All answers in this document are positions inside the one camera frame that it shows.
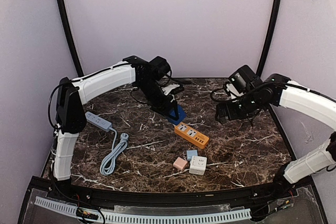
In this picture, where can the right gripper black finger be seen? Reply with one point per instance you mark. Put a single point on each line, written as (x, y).
(222, 117)
(223, 109)

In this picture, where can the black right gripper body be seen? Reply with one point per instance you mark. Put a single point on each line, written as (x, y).
(249, 105)

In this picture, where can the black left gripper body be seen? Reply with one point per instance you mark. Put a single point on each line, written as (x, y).
(158, 101)

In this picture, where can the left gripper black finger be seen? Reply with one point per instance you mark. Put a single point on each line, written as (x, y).
(173, 114)
(162, 110)

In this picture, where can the dark blue cube socket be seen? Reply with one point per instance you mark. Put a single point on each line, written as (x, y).
(181, 116)

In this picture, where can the orange power strip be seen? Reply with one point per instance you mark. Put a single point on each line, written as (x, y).
(191, 135)

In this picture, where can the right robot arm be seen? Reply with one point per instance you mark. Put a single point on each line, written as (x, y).
(250, 94)

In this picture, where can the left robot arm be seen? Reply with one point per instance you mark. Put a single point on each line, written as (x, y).
(73, 94)

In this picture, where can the light blue charger plug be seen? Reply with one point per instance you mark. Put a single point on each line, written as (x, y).
(190, 154)

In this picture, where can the pink charger plug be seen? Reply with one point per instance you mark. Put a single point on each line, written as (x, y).
(180, 163)

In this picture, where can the white cube socket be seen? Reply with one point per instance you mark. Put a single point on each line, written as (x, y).
(197, 165)

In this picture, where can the grey-blue power strip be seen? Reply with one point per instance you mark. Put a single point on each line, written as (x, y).
(98, 121)

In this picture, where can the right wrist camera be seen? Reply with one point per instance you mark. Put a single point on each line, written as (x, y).
(244, 79)

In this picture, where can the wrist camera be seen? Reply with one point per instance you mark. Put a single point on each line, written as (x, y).
(244, 79)
(159, 67)

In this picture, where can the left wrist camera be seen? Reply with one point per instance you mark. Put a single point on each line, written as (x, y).
(159, 67)

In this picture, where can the black front table rail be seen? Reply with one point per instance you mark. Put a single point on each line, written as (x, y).
(248, 196)

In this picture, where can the black right frame post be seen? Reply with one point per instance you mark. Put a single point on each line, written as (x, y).
(268, 37)

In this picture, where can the black frame post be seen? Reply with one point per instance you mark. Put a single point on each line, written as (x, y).
(268, 37)
(69, 37)

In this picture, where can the light blue slotted cable duct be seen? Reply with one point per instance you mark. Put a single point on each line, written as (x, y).
(143, 215)

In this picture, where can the black left frame post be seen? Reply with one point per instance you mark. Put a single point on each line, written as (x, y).
(69, 37)

